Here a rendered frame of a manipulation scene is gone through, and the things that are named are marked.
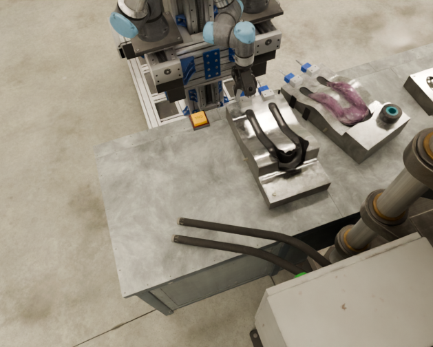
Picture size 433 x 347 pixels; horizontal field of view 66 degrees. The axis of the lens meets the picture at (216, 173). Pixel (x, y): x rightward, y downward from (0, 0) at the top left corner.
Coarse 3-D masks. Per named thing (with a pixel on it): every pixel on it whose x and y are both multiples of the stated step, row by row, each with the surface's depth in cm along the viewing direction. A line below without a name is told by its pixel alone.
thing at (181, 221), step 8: (184, 224) 130; (192, 224) 129; (200, 224) 127; (208, 224) 126; (216, 224) 125; (224, 224) 125; (232, 232) 123; (240, 232) 121; (248, 232) 120; (256, 232) 119; (264, 232) 118
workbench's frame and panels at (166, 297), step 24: (432, 192) 160; (360, 216) 151; (312, 240) 159; (216, 264) 127; (240, 264) 151; (264, 264) 168; (168, 288) 144; (192, 288) 159; (216, 288) 178; (168, 312) 182
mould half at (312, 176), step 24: (240, 120) 146; (264, 120) 145; (288, 120) 145; (240, 144) 146; (288, 144) 133; (312, 144) 132; (264, 168) 130; (312, 168) 136; (264, 192) 132; (288, 192) 131; (312, 192) 134
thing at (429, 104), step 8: (424, 72) 156; (432, 72) 156; (408, 80) 158; (416, 80) 154; (424, 80) 154; (432, 80) 156; (408, 88) 159; (416, 88) 154; (424, 88) 152; (432, 88) 155; (416, 96) 156; (424, 96) 152; (432, 96) 149; (424, 104) 153; (432, 104) 148; (432, 112) 151
